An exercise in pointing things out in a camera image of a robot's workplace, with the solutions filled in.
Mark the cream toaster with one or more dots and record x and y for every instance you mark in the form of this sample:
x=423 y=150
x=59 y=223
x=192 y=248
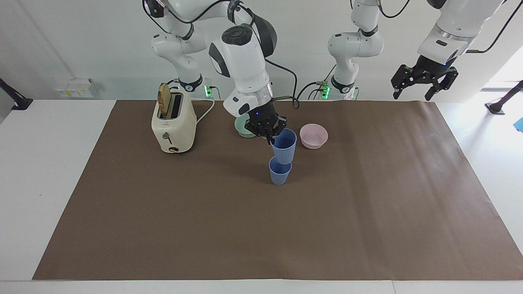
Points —
x=175 y=130

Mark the toast slice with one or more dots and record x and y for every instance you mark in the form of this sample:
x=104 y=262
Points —
x=164 y=100

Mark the pink bowl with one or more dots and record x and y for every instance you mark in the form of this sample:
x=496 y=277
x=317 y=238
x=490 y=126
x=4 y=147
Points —
x=314 y=136

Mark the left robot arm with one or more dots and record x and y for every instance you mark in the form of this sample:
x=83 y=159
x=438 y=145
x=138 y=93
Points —
x=351 y=45

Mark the blue object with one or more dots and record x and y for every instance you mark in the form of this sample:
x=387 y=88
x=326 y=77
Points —
x=520 y=124

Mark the black stand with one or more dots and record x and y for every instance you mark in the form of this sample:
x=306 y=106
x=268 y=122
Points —
x=503 y=102
x=15 y=100

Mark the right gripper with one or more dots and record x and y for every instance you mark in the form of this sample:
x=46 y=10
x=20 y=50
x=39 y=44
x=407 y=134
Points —
x=260 y=112

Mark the blue ribbed cup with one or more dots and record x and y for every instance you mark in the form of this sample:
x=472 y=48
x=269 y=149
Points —
x=284 y=148
x=280 y=173

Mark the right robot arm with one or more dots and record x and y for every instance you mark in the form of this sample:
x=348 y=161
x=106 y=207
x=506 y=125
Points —
x=245 y=61

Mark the light green bowl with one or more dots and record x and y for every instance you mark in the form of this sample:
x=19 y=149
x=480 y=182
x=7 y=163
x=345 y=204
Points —
x=242 y=128

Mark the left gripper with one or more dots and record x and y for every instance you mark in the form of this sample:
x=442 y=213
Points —
x=434 y=67

